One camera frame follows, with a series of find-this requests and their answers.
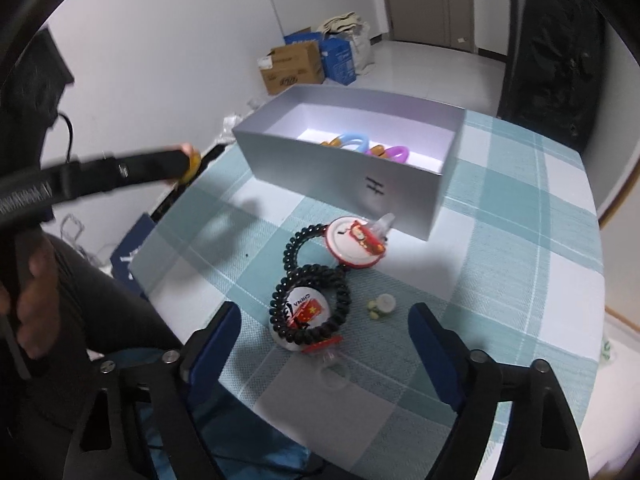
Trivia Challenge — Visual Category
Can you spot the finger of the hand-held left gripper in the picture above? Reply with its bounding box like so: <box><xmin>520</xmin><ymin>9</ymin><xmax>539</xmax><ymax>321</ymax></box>
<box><xmin>50</xmin><ymin>145</ymin><xmax>195</xmax><ymax>207</ymax></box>

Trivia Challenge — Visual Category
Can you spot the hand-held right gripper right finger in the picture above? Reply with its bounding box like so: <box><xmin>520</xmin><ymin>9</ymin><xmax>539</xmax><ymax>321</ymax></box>
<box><xmin>407</xmin><ymin>302</ymin><xmax>591</xmax><ymax>480</ymax></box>

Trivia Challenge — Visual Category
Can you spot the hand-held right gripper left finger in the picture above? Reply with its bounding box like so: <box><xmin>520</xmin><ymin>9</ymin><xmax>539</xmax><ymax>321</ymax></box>
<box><xmin>60</xmin><ymin>301</ymin><xmax>243</xmax><ymax>480</ymax></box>

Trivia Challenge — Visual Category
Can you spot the yellow hair ring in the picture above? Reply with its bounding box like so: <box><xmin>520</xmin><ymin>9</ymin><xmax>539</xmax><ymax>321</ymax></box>
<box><xmin>180</xmin><ymin>143</ymin><xmax>203</xmax><ymax>184</ymax></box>

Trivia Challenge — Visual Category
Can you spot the black spiral hair tie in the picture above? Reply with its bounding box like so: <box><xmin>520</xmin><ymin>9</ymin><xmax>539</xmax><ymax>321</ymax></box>
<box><xmin>285</xmin><ymin>224</ymin><xmax>351</xmax><ymax>281</ymax></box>
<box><xmin>270</xmin><ymin>263</ymin><xmax>352</xmax><ymax>347</ymax></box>

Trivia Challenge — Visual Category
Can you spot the flag print round badge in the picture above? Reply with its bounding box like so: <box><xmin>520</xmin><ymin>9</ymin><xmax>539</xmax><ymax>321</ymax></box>
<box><xmin>270</xmin><ymin>285</ymin><xmax>346</xmax><ymax>353</ymax></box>

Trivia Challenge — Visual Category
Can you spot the red rimmed round badge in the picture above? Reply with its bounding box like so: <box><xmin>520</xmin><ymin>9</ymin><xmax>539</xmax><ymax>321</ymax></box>
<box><xmin>325</xmin><ymin>216</ymin><xmax>391</xmax><ymax>268</ymax></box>

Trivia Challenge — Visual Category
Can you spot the grey storage box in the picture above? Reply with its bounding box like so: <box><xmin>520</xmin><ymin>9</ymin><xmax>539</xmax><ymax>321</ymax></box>
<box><xmin>231</xmin><ymin>85</ymin><xmax>467</xmax><ymax>242</ymax></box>

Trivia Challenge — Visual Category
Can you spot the person's left hand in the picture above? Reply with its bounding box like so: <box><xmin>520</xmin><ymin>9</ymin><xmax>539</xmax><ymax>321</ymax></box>
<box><xmin>0</xmin><ymin>237</ymin><xmax>65</xmax><ymax>361</ymax></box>

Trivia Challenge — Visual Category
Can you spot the small white green ornament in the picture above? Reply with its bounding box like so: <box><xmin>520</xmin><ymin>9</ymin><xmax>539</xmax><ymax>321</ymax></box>
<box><xmin>367</xmin><ymin>294</ymin><xmax>397</xmax><ymax>320</ymax></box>

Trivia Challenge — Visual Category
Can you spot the dark blue shoe box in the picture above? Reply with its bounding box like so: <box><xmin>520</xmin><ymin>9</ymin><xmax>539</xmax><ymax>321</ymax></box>
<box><xmin>111</xmin><ymin>212</ymin><xmax>157</xmax><ymax>301</ymax></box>

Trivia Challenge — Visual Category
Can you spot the clear plastic package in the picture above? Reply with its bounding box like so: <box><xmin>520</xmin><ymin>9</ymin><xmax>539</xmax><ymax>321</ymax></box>
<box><xmin>219</xmin><ymin>112</ymin><xmax>248</xmax><ymax>147</ymax></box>

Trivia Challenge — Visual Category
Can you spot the teal checked tablecloth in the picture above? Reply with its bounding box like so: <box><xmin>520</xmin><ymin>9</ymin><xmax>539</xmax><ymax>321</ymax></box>
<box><xmin>127</xmin><ymin>105</ymin><xmax>601</xmax><ymax>480</ymax></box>

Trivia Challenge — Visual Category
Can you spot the person's leg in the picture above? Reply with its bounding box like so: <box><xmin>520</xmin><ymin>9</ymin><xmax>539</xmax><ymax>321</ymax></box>
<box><xmin>0</xmin><ymin>232</ymin><xmax>186</xmax><ymax>361</ymax></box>

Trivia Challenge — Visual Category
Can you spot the brown cardboard box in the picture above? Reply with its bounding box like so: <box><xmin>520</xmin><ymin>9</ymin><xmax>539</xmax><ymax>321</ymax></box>
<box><xmin>257</xmin><ymin>41</ymin><xmax>326</xmax><ymax>96</ymax></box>

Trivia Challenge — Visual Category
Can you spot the blue cardboard box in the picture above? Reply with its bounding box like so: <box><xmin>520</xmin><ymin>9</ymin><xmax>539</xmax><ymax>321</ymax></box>
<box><xmin>284</xmin><ymin>30</ymin><xmax>359</xmax><ymax>86</ymax></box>

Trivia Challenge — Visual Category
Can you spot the white tote bag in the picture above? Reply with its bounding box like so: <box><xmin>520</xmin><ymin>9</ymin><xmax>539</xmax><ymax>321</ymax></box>
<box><xmin>317</xmin><ymin>12</ymin><xmax>376</xmax><ymax>76</ymax></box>

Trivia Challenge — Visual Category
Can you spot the large black bag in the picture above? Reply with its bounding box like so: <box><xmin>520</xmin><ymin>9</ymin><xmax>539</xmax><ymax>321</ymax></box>
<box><xmin>497</xmin><ymin>0</ymin><xmax>607</xmax><ymax>153</ymax></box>

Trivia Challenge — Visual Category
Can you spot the grey door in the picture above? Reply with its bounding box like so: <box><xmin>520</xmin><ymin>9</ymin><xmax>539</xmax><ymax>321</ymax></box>
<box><xmin>377</xmin><ymin>0</ymin><xmax>476</xmax><ymax>53</ymax></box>

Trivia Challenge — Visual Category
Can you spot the black cable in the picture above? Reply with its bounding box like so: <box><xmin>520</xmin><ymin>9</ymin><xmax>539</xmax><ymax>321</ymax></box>
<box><xmin>55</xmin><ymin>112</ymin><xmax>76</xmax><ymax>161</ymax></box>

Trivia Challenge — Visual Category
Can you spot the purple hair ring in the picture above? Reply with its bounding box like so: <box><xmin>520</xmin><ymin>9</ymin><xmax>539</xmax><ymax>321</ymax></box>
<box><xmin>367</xmin><ymin>144</ymin><xmax>412</xmax><ymax>164</ymax></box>

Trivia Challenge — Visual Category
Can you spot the blue hair ring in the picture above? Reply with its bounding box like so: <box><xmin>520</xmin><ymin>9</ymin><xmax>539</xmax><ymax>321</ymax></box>
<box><xmin>339</xmin><ymin>131</ymin><xmax>372</xmax><ymax>154</ymax></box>

